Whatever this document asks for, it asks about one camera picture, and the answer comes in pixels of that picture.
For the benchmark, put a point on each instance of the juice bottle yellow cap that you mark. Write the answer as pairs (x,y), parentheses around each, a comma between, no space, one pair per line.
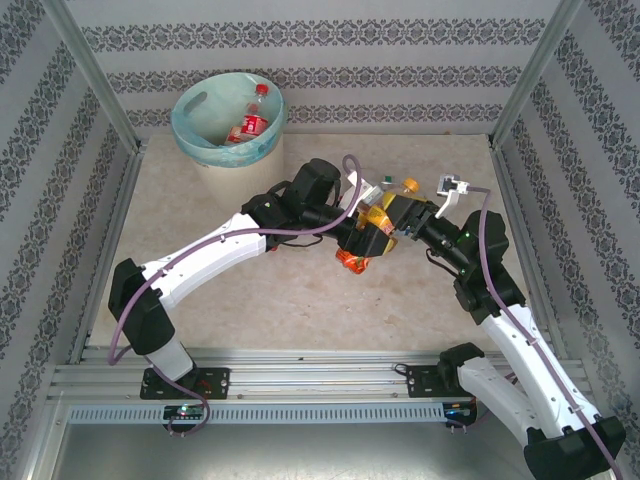
(411,185)

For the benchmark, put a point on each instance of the clear bottle green cap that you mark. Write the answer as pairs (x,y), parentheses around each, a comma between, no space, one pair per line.
(386,178)

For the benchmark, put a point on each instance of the long clear cola bottle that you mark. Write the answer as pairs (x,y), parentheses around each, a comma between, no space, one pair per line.
(254,125)

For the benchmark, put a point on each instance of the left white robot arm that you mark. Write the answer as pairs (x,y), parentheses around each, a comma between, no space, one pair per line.
(210,255)

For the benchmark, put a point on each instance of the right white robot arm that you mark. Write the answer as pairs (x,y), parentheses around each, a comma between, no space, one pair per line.
(520,360)

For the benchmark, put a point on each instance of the white ribbed waste bin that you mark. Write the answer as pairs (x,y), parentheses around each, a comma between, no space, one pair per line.
(235,175)

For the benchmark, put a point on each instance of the right controller board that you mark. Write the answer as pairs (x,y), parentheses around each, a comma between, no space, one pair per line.
(460,411)

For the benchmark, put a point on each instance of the controller board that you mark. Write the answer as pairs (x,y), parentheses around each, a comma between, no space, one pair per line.
(460,411)
(185,412)

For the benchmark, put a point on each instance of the left controller board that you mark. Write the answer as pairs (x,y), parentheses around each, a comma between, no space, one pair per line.
(185,412)

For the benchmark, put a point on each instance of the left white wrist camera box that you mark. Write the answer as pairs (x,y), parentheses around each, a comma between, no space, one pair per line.
(352,182)

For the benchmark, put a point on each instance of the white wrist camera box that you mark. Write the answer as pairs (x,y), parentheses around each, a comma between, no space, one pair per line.
(352,182)
(452,197)

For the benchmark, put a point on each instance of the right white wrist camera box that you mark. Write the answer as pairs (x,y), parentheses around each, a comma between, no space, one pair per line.
(452,197)

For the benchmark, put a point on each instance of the right aluminium side rail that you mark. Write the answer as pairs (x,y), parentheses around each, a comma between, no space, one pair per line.
(504,175)

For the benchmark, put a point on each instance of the aluminium side rail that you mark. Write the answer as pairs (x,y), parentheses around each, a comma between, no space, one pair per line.
(128,170)
(504,175)

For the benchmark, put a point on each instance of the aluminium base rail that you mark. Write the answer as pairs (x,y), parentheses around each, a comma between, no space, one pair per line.
(310,375)

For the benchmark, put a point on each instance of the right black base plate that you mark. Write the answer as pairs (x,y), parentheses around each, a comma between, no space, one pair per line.
(420,382)

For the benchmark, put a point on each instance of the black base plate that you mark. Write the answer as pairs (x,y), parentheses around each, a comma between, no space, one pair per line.
(217,382)
(420,382)

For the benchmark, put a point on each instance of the left aluminium side rail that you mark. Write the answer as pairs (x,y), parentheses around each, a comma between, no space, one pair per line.
(128,170)

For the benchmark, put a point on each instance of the right aluminium frame post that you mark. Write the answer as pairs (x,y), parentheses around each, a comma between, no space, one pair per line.
(537,65)

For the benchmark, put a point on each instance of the aluminium frame post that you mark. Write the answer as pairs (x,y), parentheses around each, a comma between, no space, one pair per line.
(537,65)
(89,65)

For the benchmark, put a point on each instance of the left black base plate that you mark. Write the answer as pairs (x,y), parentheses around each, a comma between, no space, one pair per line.
(217,382)

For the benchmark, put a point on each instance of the left aluminium frame post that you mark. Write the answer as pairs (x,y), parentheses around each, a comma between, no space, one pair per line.
(89,65)

